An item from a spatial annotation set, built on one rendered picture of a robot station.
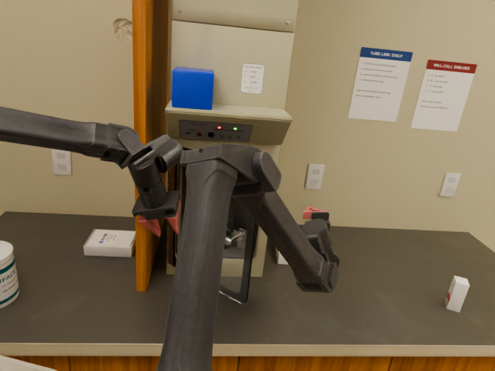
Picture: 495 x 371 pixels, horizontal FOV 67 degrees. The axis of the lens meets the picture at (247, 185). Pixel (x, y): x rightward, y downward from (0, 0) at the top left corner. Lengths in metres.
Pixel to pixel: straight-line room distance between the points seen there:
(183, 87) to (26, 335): 0.73
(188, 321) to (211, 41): 0.75
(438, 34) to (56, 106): 1.49
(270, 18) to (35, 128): 0.62
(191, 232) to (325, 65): 1.15
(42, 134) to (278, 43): 0.62
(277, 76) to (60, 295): 0.88
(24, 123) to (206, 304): 0.49
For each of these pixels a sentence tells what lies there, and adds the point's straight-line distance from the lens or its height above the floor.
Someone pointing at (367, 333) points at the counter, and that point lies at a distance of 1.19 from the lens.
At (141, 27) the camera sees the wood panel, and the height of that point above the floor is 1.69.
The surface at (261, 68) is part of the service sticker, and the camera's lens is 1.06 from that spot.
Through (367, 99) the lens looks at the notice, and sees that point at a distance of 1.62.
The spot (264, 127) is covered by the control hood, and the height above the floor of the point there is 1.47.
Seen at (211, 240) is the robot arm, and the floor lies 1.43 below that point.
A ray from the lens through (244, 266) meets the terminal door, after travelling 1.03.
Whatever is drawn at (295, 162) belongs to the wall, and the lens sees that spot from 1.60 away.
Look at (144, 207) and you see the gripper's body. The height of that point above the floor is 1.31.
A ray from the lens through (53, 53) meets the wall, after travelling 1.58.
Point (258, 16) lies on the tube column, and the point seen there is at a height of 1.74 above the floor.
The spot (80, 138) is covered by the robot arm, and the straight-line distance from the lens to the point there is 0.80.
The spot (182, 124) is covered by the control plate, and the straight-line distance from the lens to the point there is 0.99.
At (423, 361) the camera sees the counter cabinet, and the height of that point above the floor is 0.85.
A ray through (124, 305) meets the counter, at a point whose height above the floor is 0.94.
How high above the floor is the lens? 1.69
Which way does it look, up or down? 22 degrees down
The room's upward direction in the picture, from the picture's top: 6 degrees clockwise
